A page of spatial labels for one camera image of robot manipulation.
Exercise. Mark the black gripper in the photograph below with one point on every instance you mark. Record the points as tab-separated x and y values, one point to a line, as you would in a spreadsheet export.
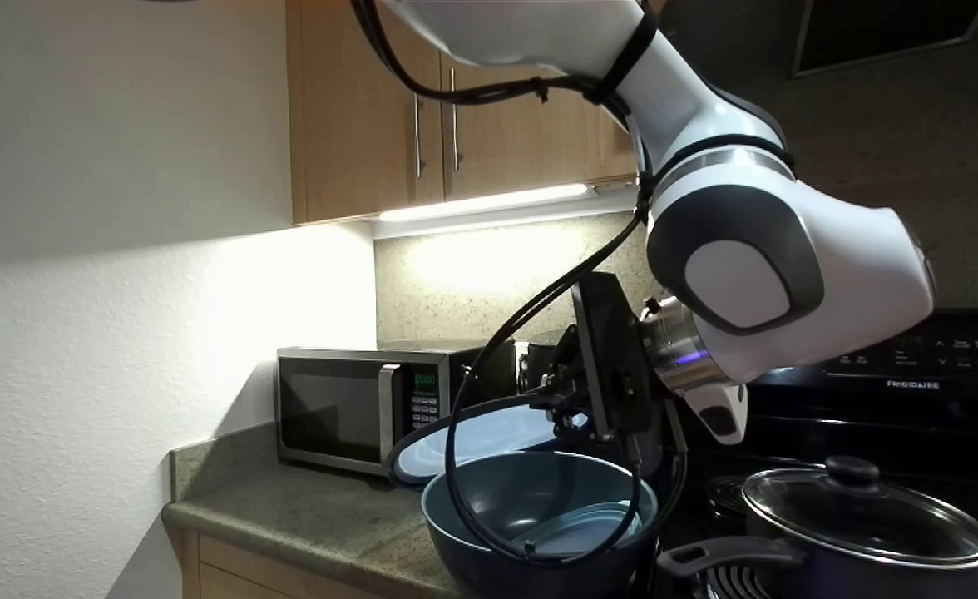
607	373

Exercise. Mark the large blue translucent lid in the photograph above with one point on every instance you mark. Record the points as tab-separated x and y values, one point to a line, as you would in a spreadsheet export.
480	434

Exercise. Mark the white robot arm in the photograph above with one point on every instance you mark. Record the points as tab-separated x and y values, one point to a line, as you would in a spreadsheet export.
760	268

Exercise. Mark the dark blue bowl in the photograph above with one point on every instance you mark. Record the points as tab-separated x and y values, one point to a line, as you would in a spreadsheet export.
581	525

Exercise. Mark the black pot with glass lid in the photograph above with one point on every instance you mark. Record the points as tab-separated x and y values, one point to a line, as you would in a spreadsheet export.
838	532

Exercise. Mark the black stainless microwave oven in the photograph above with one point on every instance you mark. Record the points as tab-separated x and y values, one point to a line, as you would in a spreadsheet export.
350	406

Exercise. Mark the under-cabinet light strip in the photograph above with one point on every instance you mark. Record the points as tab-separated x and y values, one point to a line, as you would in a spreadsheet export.
541	203

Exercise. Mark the black electric stove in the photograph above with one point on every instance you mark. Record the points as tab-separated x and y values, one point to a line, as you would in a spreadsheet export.
905	403

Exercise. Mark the wooden upper cabinets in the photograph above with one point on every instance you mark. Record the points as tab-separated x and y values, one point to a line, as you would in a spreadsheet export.
363	143

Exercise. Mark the black range hood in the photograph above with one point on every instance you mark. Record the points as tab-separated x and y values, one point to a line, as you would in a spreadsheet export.
770	47

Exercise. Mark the wooden lower cabinet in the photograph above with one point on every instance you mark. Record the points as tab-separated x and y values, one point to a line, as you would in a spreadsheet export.
399	568

